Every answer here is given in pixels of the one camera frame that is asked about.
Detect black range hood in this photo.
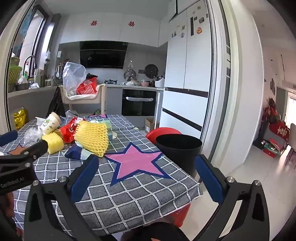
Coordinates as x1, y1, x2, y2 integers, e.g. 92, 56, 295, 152
80, 42, 129, 69

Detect yellow sponge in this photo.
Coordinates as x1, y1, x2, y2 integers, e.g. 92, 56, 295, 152
42, 132, 65, 154

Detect large yellow foam net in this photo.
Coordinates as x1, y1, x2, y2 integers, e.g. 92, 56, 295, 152
73, 121, 109, 158

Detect red plastic stool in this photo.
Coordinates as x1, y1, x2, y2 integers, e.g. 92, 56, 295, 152
145, 127, 191, 229

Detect large clear plastic bag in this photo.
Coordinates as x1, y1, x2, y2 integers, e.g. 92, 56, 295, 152
62, 61, 88, 95

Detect black plastic bag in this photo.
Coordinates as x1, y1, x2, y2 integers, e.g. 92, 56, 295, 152
46, 86, 66, 116

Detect red plastic bag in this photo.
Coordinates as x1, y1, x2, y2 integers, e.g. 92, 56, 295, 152
60, 116, 86, 144

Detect red plastic basket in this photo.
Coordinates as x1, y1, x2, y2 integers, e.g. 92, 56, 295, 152
76, 77, 98, 95

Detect black built-in oven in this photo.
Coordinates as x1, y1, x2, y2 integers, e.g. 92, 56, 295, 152
121, 89, 158, 117

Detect blue plastic wrapper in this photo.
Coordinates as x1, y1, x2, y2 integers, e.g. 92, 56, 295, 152
65, 146, 90, 160

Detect kitchen faucet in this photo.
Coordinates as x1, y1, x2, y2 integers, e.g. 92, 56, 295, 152
24, 56, 37, 79

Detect stack of coloured boxes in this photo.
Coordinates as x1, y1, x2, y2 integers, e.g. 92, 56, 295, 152
264, 139, 281, 158

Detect green plastic colander basket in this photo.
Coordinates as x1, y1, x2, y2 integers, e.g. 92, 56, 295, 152
8, 58, 23, 84

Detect beige plastic cart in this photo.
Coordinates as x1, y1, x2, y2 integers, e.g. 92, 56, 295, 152
59, 84, 108, 116

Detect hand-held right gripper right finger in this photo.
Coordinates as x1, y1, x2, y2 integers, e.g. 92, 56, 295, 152
195, 154, 270, 241

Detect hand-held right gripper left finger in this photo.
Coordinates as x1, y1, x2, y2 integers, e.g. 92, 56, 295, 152
24, 154, 100, 241

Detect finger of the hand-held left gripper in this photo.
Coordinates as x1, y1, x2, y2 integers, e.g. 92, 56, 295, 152
0, 130, 18, 147
0, 140, 49, 165

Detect gold foil bag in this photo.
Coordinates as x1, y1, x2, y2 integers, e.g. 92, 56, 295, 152
13, 107, 29, 130

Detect light green foam sheet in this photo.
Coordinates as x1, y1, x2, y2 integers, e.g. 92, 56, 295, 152
91, 119, 112, 130

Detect cardboard box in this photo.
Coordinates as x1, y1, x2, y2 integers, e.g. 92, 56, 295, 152
145, 118, 156, 132

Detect dining chair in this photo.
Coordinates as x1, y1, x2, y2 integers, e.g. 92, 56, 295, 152
285, 123, 296, 166

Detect white upper cabinets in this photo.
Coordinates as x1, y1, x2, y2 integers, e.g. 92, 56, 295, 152
59, 13, 168, 48

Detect dark round hanging pan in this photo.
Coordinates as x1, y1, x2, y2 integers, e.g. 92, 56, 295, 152
145, 64, 159, 78

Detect grey checked star tablecloth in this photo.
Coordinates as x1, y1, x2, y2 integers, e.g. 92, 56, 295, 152
0, 113, 203, 234

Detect white paper cup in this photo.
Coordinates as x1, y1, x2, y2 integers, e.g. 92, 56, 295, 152
39, 112, 62, 135

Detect clear plastic wrap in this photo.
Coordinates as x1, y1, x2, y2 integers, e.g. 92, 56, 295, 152
24, 127, 43, 145

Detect white refrigerator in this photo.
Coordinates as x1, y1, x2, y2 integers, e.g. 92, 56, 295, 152
158, 0, 213, 139

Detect black trash bin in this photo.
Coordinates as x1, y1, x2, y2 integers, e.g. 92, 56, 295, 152
155, 134, 203, 176

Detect red gift bag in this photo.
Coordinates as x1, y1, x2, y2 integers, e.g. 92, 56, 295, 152
269, 122, 290, 143

